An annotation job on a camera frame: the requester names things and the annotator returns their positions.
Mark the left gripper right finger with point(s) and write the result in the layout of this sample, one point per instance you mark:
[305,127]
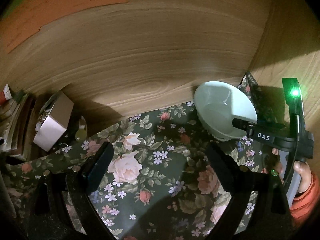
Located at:
[271,218]

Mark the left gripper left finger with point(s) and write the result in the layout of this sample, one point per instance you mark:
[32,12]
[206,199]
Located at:
[50,217]

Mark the mint green bowl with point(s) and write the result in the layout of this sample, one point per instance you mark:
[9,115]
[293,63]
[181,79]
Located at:
[217,104]

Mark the orange sleeve forearm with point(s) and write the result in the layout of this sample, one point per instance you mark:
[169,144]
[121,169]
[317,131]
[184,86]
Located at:
[303,205]

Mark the right hand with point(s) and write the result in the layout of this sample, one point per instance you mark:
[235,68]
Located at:
[303,169]

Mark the small white box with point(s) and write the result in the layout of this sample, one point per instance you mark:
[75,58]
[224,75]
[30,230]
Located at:
[53,120]

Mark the stack of books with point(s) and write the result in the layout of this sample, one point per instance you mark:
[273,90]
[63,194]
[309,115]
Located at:
[16,109]

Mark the floral tablecloth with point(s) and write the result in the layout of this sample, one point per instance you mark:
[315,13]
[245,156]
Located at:
[160,186]

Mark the orange sticky note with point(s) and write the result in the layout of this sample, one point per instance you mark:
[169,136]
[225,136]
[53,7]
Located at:
[26,17]

